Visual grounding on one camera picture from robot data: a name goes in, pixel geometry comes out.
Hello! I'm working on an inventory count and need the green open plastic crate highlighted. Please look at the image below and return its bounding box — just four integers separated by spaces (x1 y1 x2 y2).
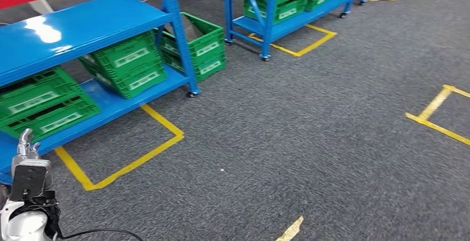
160 12 226 66

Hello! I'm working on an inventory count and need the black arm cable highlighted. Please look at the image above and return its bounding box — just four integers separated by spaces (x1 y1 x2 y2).
55 227 145 241

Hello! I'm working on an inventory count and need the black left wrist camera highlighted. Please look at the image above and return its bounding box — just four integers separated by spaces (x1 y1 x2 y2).
9 158 53 202

